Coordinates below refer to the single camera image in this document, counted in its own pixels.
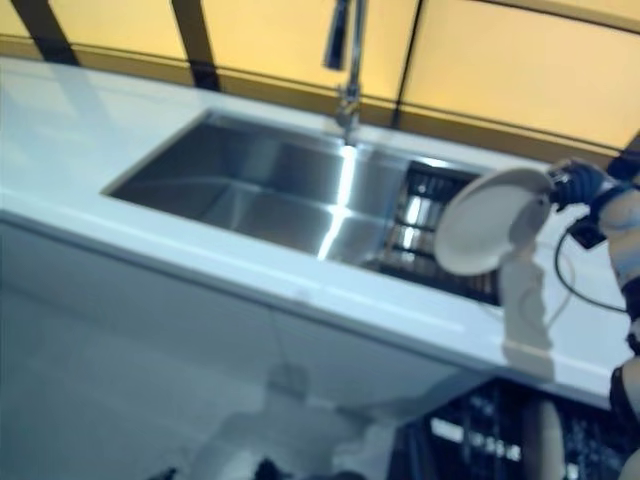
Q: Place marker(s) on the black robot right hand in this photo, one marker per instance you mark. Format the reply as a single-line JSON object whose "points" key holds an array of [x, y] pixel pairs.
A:
{"points": [[577, 182]]}

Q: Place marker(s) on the beige round ceramic plate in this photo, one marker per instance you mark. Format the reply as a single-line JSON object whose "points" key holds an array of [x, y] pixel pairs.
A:
{"points": [[550, 440], [480, 225]]}

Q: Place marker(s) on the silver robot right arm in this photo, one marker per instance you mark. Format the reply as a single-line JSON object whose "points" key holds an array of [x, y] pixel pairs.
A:
{"points": [[625, 240]]}

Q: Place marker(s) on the black dish drying rack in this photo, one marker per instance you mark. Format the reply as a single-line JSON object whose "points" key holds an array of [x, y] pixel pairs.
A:
{"points": [[415, 210]]}

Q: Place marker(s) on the chrome kitchen faucet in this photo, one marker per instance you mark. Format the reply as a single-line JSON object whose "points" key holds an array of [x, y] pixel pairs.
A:
{"points": [[355, 60]]}

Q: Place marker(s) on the stainless steel sink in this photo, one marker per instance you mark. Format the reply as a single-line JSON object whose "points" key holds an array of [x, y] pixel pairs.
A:
{"points": [[250, 190]]}

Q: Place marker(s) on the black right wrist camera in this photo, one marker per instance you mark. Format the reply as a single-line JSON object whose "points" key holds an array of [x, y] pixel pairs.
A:
{"points": [[587, 234]]}

